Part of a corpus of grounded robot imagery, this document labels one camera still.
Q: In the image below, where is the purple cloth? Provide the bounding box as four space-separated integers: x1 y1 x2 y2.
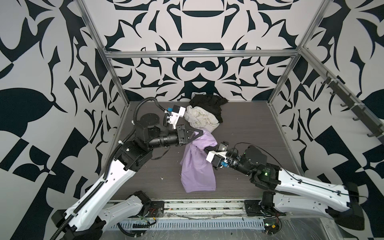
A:
181 128 218 193

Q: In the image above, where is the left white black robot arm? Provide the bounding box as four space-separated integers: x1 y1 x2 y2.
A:
51 97 204 240

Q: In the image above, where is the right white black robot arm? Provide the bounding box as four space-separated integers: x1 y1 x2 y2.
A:
204 142 365 231

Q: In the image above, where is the white cloth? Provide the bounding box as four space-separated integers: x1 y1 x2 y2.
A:
184 105 220 133

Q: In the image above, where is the black cloth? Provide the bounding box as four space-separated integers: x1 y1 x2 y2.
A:
189 95 229 124

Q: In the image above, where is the small electronics board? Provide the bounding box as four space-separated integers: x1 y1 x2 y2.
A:
263 219 281 236

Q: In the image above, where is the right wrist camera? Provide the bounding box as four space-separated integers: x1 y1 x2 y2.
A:
206 141 229 163

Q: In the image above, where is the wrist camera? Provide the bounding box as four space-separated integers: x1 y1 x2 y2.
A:
166 105 186 130
206 141 229 163

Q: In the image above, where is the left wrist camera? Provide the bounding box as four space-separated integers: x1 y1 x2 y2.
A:
166 105 186 130

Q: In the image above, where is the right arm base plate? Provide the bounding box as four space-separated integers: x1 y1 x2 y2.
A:
244 200 286 218

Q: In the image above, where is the white slotted cable duct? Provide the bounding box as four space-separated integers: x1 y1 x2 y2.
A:
121 218 265 231

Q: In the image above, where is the aluminium front rail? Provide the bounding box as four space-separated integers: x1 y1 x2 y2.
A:
101 196 331 221

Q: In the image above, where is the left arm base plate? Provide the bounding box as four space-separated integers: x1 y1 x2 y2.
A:
144 201 165 218

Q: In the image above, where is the black corrugated cable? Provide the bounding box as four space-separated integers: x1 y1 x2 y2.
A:
116 218 157 238

